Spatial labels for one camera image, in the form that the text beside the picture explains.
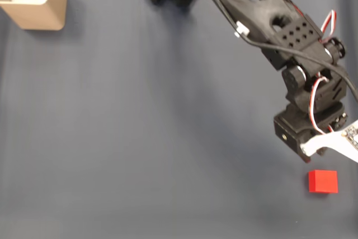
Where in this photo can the camera board on white mount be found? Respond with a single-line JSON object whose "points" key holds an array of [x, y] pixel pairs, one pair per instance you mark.
{"points": [[321, 139]]}

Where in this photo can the red cube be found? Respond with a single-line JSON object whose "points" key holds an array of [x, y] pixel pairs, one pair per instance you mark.
{"points": [[323, 182]]}

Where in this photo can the dark table mat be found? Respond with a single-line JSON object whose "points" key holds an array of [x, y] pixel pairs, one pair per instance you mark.
{"points": [[140, 138]]}

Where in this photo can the beige open box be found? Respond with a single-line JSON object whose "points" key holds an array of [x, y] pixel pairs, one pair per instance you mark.
{"points": [[44, 16]]}

